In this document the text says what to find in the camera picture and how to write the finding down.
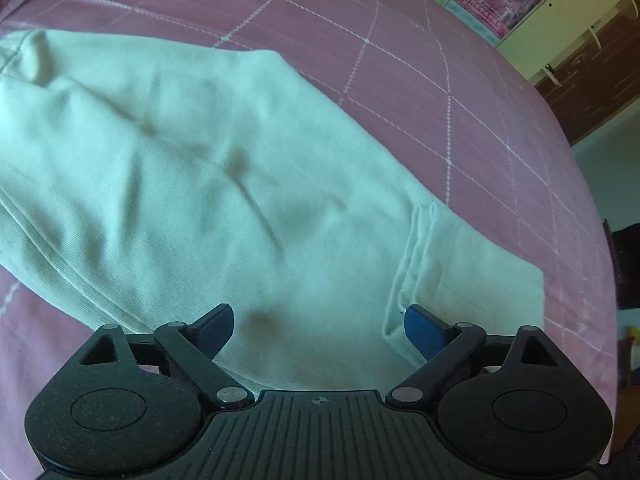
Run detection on white sweatpants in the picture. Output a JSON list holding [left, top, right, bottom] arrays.
[[1, 30, 544, 391]]

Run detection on brown wooden door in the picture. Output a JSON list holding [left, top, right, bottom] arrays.
[[536, 15, 640, 144]]

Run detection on cream wardrobe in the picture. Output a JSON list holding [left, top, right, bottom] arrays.
[[364, 0, 637, 86]]

